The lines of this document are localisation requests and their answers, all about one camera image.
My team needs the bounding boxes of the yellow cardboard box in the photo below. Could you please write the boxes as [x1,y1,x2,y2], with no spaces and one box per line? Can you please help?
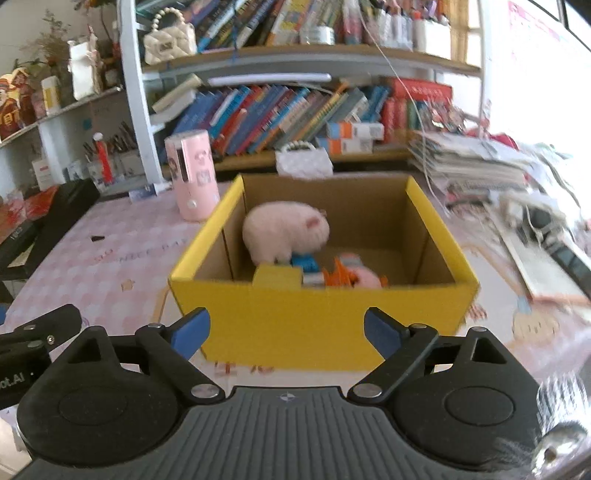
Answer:
[168,173,480,371]

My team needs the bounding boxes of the stack of newspapers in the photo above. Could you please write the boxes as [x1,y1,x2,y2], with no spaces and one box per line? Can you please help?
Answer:
[407,130,537,195]

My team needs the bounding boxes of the black keyboard case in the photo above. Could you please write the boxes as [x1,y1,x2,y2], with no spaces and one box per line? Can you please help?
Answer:
[1,179,100,281]

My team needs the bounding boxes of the pink humidifier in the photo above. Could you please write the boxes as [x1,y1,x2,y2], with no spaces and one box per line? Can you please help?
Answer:
[165,130,221,222]

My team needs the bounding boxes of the yellow tape roll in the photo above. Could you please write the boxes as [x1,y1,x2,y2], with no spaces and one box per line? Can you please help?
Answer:
[252,264,304,290]

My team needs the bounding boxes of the pink chick plush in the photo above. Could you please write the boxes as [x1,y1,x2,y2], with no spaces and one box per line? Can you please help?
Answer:
[322,253,389,290]

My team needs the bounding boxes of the white bookshelf frame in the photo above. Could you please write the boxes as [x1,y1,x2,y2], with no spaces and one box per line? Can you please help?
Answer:
[1,1,484,184]

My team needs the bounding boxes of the red patterned paper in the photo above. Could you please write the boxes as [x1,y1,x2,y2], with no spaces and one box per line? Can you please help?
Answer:
[1,185,58,241]

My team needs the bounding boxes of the pink pig plush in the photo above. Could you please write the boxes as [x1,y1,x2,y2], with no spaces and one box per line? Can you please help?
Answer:
[242,201,329,266]

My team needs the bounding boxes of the spray bottle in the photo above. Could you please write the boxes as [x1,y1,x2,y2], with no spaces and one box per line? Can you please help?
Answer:
[128,182,172,203]

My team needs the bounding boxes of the white quilted handbag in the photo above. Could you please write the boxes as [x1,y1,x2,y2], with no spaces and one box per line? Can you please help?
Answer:
[276,141,334,180]

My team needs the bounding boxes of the blue bag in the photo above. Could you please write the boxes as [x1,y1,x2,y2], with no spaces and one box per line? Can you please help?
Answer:
[290,254,321,274]

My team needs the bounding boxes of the white pen holder box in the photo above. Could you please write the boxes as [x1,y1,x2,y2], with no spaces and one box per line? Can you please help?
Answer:
[87,150,144,185]

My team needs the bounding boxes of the red tassel ornament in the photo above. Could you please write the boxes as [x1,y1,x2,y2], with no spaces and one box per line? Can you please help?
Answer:
[93,132,114,185]

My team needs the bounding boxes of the cream quilted handbag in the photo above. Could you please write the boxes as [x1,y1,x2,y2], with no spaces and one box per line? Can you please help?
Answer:
[143,7,197,65]

